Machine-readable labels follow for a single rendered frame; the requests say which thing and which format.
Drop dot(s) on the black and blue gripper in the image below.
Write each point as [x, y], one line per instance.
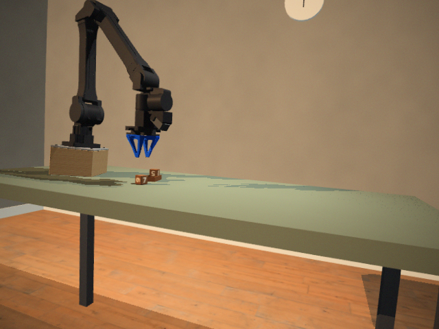
[138, 133]

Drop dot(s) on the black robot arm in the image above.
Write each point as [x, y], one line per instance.
[144, 78]

